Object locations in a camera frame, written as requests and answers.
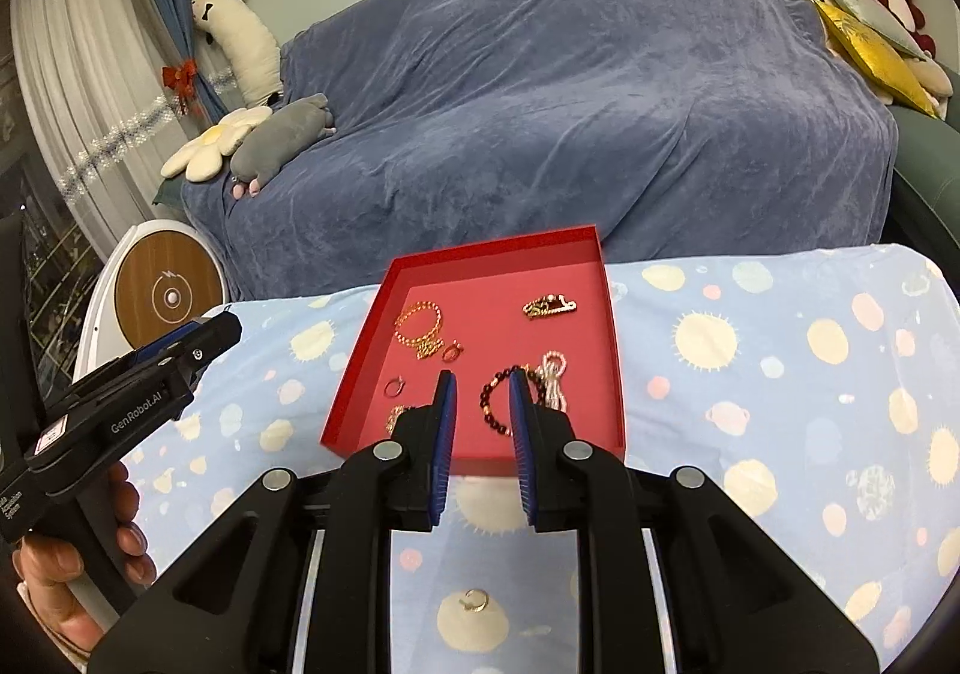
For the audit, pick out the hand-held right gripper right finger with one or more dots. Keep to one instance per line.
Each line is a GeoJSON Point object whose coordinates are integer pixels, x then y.
{"type": "Point", "coordinates": [521, 434]}

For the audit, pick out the grey cushion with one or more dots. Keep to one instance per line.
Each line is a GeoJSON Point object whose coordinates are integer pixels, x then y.
{"type": "Point", "coordinates": [862, 7]}

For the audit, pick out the hoop earring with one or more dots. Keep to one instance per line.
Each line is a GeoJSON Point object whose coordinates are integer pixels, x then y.
{"type": "Point", "coordinates": [480, 606]}

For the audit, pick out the flower shaped cushion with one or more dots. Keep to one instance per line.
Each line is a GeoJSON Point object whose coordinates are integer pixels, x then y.
{"type": "Point", "coordinates": [214, 145]}

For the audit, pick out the yellow cushion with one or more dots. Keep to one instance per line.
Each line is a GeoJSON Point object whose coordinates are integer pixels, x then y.
{"type": "Point", "coordinates": [877, 59]}

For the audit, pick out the red ribbon bow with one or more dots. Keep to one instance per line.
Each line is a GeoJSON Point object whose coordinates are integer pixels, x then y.
{"type": "Point", "coordinates": [180, 78]}

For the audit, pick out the blue covered sofa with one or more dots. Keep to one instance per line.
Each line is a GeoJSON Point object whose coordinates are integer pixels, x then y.
{"type": "Point", "coordinates": [562, 119]}

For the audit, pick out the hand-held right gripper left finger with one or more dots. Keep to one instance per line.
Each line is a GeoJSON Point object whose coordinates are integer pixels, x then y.
{"type": "Point", "coordinates": [448, 434]}

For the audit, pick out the white exercise machine wooden disc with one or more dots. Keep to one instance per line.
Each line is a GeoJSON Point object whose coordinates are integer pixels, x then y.
{"type": "Point", "coordinates": [172, 299]}

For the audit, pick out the grey plush toy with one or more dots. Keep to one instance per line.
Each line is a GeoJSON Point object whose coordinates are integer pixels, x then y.
{"type": "Point", "coordinates": [281, 138]}

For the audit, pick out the long white plush toy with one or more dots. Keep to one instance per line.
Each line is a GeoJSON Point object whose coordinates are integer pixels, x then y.
{"type": "Point", "coordinates": [247, 52]}

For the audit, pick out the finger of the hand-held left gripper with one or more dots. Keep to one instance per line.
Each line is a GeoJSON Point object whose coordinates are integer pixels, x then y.
{"type": "Point", "coordinates": [191, 363]}
{"type": "Point", "coordinates": [221, 329]}

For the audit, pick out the green sofa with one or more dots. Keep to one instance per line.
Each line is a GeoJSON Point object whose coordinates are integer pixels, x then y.
{"type": "Point", "coordinates": [926, 157]}

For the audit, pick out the person's left hand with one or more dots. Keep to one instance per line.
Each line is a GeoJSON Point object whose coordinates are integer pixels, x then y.
{"type": "Point", "coordinates": [56, 584]}

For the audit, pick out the silver tinsel garland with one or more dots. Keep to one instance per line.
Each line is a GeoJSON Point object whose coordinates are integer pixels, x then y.
{"type": "Point", "coordinates": [112, 145]}

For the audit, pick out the red cardboard box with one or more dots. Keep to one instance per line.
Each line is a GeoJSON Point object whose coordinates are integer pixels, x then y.
{"type": "Point", "coordinates": [480, 314]}

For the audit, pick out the white curtain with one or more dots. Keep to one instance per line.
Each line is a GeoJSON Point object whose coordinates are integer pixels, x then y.
{"type": "Point", "coordinates": [82, 59]}

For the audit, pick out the beige plush toy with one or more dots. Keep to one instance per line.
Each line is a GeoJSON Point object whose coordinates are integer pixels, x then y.
{"type": "Point", "coordinates": [926, 78]}

